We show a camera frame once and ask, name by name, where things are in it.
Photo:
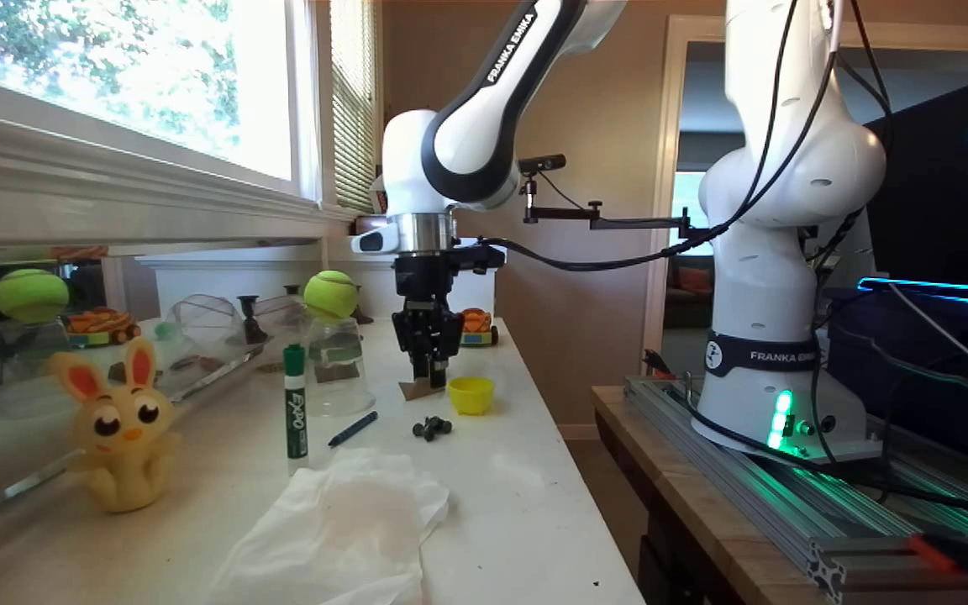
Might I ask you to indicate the green tennis ball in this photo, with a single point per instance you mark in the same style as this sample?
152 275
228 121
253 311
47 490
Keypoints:
332 298

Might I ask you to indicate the white crumpled cloth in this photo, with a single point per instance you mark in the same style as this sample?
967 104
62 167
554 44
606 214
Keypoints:
336 534

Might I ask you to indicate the clear wine glass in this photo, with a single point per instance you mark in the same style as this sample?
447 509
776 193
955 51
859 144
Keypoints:
202 331

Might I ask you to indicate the aluminium rail frame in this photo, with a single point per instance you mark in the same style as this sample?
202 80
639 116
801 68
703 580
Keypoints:
755 492

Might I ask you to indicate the white window blind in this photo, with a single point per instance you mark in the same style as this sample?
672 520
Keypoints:
350 112

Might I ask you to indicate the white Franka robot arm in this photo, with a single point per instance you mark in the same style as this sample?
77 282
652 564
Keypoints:
789 181

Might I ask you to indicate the green capped whiteboard marker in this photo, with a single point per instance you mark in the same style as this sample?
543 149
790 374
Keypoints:
299 408

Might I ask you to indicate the small black toy piece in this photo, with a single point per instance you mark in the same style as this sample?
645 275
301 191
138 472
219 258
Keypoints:
432 427

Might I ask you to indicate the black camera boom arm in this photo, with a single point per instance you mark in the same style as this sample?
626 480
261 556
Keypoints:
621 219

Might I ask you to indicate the blue lit computer case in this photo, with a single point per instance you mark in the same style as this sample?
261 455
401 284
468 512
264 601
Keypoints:
933 357

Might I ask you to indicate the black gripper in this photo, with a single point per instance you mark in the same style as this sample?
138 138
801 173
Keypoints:
424 288

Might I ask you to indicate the dark blue pen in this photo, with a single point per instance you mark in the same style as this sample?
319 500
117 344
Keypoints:
350 427

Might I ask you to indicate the yellow plush bunny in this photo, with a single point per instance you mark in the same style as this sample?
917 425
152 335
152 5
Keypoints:
118 432

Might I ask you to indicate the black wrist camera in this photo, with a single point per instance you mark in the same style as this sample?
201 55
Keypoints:
476 258

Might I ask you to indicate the black stereo camera bar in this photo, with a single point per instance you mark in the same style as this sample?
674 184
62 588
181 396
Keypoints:
541 167

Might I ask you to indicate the orange toy car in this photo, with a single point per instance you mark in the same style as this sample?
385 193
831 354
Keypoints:
480 329

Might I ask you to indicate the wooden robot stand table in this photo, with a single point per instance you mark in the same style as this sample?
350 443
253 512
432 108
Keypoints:
674 524

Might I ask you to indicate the black computer monitor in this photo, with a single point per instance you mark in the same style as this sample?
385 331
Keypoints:
933 191

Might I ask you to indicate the dark metal candle holder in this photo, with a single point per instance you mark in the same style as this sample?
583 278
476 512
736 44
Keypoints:
253 321

